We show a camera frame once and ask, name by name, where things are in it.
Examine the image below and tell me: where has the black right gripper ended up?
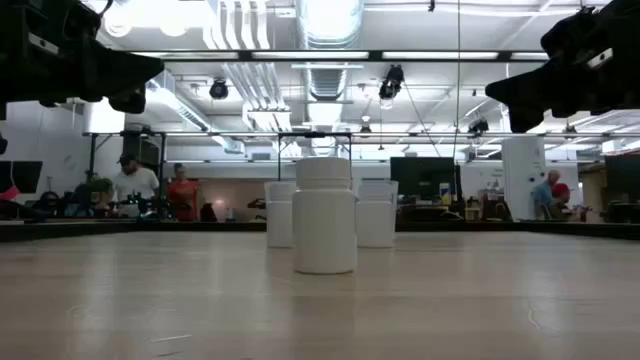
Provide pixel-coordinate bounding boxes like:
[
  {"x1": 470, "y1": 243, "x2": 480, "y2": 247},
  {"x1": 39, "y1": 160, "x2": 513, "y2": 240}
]
[{"x1": 485, "y1": 0, "x2": 640, "y2": 135}]

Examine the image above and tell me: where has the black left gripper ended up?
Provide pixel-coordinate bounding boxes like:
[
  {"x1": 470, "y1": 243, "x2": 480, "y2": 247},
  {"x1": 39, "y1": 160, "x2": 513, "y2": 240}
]
[{"x1": 0, "y1": 0, "x2": 166, "y2": 115}]

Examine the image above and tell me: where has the white plastic pill bottle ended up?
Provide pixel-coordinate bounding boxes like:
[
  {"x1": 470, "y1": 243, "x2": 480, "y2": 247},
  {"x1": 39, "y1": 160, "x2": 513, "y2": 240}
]
[
  {"x1": 291, "y1": 156, "x2": 359, "y2": 276},
  {"x1": 356, "y1": 180, "x2": 395, "y2": 249},
  {"x1": 264, "y1": 180, "x2": 297, "y2": 249}
]

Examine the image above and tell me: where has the clear plastic basket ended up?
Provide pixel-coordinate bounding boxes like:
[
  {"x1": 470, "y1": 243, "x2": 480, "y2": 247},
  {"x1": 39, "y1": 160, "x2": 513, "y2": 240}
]
[{"x1": 263, "y1": 178, "x2": 400, "y2": 236}]

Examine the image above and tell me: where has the white building column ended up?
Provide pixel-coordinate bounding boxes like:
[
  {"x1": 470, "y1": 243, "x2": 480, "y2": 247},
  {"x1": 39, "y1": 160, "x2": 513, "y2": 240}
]
[{"x1": 501, "y1": 135, "x2": 547, "y2": 221}]

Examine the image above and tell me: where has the person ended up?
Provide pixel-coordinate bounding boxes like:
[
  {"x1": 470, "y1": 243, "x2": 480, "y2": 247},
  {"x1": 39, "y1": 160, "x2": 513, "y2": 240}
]
[
  {"x1": 549, "y1": 182, "x2": 584, "y2": 223},
  {"x1": 110, "y1": 152, "x2": 161, "y2": 219},
  {"x1": 530, "y1": 169, "x2": 561, "y2": 221},
  {"x1": 167, "y1": 162, "x2": 200, "y2": 223}
]

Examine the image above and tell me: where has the green potted plant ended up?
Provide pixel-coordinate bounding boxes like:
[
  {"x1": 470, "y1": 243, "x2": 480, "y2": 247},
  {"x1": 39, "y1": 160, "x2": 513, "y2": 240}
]
[{"x1": 74, "y1": 175, "x2": 115, "y2": 211}]

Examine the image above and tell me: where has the black computer monitor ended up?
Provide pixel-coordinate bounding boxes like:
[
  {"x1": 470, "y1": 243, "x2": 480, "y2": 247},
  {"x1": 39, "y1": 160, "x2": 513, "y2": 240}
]
[
  {"x1": 389, "y1": 156, "x2": 462, "y2": 201},
  {"x1": 0, "y1": 160, "x2": 44, "y2": 195},
  {"x1": 603, "y1": 154, "x2": 640, "y2": 201}
]

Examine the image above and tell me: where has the black overhead light bar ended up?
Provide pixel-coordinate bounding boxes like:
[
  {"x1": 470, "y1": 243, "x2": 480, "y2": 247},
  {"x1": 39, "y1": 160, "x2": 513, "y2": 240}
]
[{"x1": 130, "y1": 48, "x2": 551, "y2": 64}]

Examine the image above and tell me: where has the thin hanging cable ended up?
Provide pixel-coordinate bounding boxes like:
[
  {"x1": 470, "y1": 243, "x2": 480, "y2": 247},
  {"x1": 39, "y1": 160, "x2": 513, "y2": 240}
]
[{"x1": 452, "y1": 0, "x2": 462, "y2": 161}]

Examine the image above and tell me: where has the black metal station frame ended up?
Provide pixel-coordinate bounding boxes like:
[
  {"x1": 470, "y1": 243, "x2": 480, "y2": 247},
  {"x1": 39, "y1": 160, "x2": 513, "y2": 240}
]
[{"x1": 82, "y1": 129, "x2": 169, "y2": 221}]

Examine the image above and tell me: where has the black table edge frame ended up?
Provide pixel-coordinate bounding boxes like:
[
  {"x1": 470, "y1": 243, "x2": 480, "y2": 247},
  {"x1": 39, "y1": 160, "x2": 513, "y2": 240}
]
[{"x1": 0, "y1": 219, "x2": 640, "y2": 244}]

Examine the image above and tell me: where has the black metal frame stand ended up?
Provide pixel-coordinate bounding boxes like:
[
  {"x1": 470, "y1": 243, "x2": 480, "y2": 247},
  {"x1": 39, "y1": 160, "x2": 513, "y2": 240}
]
[{"x1": 277, "y1": 131, "x2": 353, "y2": 182}]

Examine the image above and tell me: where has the silver round air duct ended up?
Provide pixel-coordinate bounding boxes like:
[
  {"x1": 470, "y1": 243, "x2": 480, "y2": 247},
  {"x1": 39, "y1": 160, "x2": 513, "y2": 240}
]
[{"x1": 295, "y1": 0, "x2": 366, "y2": 101}]

